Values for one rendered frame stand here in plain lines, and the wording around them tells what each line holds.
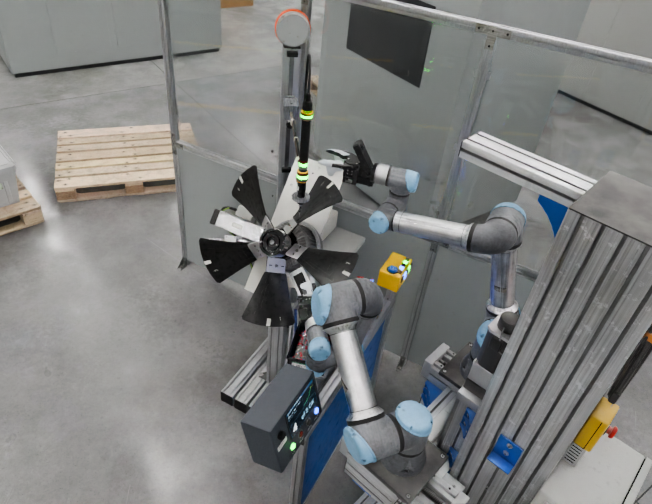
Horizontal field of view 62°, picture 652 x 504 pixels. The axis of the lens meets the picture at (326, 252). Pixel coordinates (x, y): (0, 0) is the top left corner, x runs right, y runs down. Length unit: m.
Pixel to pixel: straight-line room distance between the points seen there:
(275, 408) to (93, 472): 1.60
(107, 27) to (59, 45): 0.58
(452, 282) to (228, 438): 1.46
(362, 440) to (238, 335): 2.03
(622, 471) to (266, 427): 1.04
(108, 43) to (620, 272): 6.75
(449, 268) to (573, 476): 1.42
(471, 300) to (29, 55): 5.76
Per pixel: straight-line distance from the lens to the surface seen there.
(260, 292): 2.30
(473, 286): 2.94
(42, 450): 3.26
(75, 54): 7.37
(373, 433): 1.65
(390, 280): 2.44
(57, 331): 3.77
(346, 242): 2.91
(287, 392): 1.71
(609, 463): 1.89
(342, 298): 1.63
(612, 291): 1.32
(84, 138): 5.51
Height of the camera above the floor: 2.63
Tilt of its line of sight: 39 degrees down
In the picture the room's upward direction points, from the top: 7 degrees clockwise
